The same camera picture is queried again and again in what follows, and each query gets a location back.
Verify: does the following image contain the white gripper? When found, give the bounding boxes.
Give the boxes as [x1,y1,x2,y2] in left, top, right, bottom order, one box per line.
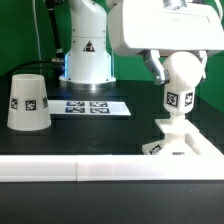
[108,0,224,85]

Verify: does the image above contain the white lamp bulb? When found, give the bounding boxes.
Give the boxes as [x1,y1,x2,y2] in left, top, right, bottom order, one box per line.
[163,52,204,116]

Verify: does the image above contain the white lamp base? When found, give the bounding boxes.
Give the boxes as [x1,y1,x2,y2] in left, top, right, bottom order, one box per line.
[142,119,199,156]

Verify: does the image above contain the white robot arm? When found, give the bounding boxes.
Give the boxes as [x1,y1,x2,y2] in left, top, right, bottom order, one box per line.
[60,0,224,88]

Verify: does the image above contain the white lamp shade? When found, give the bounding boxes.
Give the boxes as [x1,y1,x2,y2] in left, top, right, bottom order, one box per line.
[7,74,51,131]

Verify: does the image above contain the white L-shaped fence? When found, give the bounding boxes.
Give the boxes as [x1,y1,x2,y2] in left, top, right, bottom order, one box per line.
[0,137,224,182]

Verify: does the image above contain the white marker sheet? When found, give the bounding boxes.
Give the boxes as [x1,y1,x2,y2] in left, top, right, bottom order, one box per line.
[48,100,131,116]

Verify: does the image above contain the black cable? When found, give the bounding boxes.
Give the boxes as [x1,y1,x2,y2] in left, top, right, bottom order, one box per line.
[6,0,66,79]

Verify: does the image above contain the white cable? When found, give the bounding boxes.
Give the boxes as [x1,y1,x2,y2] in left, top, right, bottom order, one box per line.
[31,0,43,75]

